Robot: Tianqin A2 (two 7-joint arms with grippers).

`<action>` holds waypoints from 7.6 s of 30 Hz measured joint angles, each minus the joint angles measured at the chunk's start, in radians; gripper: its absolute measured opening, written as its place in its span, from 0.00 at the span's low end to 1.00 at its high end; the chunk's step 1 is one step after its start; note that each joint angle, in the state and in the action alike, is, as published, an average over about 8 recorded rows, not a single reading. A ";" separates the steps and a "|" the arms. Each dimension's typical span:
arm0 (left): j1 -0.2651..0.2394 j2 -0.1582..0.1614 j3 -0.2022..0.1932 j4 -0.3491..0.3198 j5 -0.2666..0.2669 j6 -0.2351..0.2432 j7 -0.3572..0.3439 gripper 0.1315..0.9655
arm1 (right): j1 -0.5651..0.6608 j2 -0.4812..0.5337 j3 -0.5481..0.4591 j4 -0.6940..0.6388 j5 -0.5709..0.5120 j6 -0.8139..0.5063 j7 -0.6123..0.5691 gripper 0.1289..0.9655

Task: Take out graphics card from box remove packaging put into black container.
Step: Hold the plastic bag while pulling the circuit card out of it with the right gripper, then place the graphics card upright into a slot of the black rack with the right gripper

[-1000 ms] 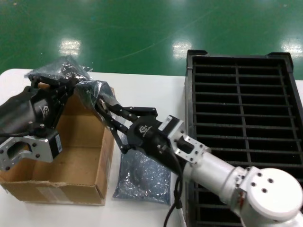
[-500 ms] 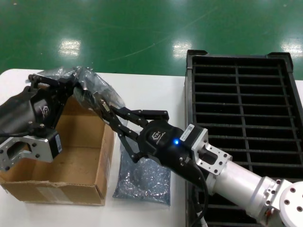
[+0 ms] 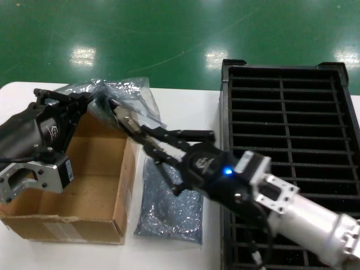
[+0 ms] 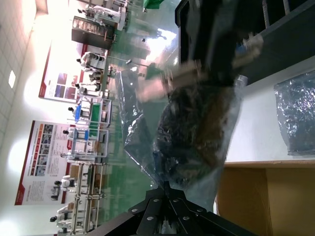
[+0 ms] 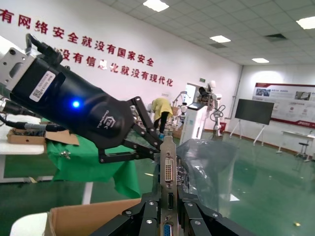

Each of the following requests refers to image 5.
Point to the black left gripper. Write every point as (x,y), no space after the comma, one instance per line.
(103,115)

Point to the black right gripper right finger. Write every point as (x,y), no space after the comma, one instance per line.
(197,218)

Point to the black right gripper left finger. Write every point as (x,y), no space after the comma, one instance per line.
(145,216)

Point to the graphics card with metal bracket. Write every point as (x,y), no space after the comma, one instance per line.
(168,169)

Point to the clear antistatic plastic bag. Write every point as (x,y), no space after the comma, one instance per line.
(209,167)

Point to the brown cardboard box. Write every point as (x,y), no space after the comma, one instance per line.
(81,221)

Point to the person in yellow coat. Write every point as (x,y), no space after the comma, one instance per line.
(161,108)

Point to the green cloth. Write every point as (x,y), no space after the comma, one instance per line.
(93,172)

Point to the small white robot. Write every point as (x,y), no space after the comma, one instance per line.
(183,108)

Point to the white kiosk with screen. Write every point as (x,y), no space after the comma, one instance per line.
(194,123)

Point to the small metal clamp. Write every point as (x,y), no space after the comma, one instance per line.
(66,155)

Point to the green exit sign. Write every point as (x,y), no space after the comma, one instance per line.
(202,79)

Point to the white humanoid robot on stand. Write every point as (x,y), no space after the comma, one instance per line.
(215,97)

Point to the small yellow floor scrap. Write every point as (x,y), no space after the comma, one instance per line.
(297,223)

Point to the brown cardboard parts tray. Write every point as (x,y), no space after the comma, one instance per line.
(24,140)

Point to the white workbench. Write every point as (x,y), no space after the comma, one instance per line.
(19,148)

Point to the black display on tripod stand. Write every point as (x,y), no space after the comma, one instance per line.
(253,110)

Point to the black round stool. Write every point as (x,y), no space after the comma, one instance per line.
(304,145)

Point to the small white table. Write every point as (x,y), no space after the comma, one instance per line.
(295,134)

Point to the square ceiling light panel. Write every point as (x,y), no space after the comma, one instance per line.
(260,60)
(220,38)
(306,23)
(156,5)

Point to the dark ceiling air vent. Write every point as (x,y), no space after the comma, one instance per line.
(275,37)

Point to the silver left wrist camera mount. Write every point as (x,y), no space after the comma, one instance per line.
(14,66)

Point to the wall poster with round icons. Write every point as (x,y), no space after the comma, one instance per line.
(295,108)

